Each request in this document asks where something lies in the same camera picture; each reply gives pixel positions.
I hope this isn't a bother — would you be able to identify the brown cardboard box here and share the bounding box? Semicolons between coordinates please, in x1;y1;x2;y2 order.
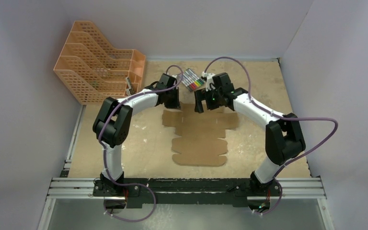
162;103;239;167

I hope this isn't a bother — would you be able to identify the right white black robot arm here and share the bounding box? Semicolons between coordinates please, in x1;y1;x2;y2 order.
194;72;306;195

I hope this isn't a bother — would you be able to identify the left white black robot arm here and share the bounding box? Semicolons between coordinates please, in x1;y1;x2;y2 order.
92;73;182;196

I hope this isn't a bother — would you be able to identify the pack of coloured markers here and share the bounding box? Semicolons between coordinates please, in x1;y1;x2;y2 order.
179;68;205;92

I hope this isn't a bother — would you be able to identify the orange plastic file rack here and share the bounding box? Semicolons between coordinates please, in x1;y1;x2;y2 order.
53;21;146;105

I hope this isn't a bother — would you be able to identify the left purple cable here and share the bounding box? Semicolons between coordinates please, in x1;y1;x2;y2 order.
97;65;184;223

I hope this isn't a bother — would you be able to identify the purple cable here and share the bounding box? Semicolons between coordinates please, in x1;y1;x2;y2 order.
203;57;339;217
97;65;184;223

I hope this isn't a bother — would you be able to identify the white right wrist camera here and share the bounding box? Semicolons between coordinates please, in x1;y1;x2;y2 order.
201;72;216;91

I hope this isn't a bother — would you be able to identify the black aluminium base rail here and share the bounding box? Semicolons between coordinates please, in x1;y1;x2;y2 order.
47;178;326;209

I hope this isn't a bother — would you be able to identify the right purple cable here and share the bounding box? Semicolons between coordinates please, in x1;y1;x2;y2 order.
203;57;339;217

